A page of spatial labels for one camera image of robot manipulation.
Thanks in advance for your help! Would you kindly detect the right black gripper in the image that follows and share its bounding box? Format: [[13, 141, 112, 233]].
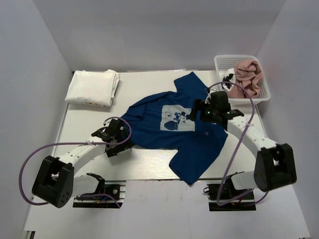
[[188, 100, 219, 123]]

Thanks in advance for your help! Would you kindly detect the blue t shirt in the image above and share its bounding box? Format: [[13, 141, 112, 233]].
[[122, 72, 228, 185]]

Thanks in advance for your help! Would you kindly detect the white black printed t shirt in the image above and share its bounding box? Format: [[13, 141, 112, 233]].
[[222, 68, 237, 93]]

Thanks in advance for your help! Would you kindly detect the pink t shirt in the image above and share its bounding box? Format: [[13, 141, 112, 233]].
[[227, 60, 264, 99]]

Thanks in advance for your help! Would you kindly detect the white t shirt stack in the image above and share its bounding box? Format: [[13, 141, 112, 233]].
[[65, 70, 121, 107]]

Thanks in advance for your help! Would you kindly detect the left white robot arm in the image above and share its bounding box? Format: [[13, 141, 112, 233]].
[[32, 117, 133, 208]]

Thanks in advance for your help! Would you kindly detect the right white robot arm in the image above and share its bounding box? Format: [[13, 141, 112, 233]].
[[190, 91, 297, 199]]

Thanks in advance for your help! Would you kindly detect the white plastic basket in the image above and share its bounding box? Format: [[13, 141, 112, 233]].
[[214, 55, 271, 105]]

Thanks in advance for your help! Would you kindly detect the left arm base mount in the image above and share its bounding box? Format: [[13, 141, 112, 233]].
[[72, 181, 127, 209]]

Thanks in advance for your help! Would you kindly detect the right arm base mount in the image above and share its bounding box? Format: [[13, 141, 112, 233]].
[[203, 183, 256, 212]]

